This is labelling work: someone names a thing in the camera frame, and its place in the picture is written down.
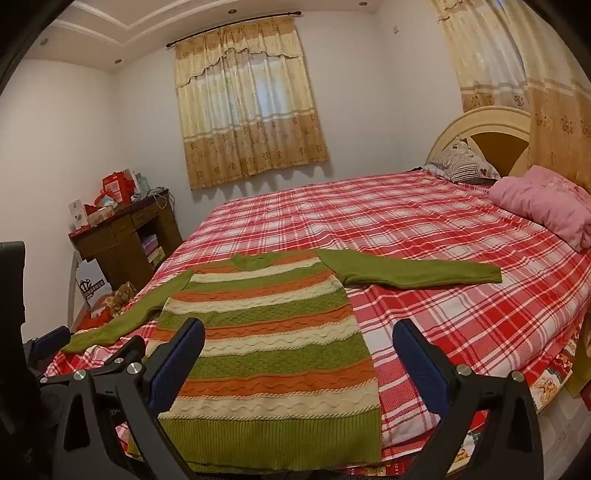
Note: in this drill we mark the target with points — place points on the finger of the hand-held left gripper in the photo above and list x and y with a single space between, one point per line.
51 338
124 350

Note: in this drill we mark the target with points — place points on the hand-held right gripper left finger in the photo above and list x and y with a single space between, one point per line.
178 364

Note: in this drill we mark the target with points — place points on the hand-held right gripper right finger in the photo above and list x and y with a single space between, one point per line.
418 364

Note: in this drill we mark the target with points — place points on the striped green orange knit sweater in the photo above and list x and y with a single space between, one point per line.
277 332

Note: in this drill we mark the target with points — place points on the white leaning slat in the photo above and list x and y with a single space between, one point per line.
72 290

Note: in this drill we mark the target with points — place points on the brown patterned bag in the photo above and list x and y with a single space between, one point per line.
123 297

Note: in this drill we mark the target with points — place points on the yellow box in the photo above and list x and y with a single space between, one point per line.
156 257

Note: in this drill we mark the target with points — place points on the white upright box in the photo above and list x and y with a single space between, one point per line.
78 214

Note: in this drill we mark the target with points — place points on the brown wooden desk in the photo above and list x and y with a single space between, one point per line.
120 240

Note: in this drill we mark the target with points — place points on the purple box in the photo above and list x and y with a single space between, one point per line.
150 242

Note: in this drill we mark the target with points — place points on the pink flat box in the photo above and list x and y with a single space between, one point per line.
100 216

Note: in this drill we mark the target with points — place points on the red plaid bed sheet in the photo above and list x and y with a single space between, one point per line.
415 221

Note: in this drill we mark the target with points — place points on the red gift bags on desk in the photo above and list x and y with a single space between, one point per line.
117 189

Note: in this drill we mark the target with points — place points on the pale blue pack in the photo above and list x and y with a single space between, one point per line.
142 184

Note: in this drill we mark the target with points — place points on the floral striped pillow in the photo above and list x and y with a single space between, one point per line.
461 161

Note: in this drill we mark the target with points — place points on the pink pillow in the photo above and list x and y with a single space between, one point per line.
545 198

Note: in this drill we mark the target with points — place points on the cream wooden headboard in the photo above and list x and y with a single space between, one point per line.
455 127

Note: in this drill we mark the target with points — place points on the beige patterned window curtain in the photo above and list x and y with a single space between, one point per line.
249 115

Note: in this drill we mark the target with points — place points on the black curtain rod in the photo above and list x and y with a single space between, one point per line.
170 44

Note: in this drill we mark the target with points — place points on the long beige patterned curtain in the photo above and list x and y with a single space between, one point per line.
554 92

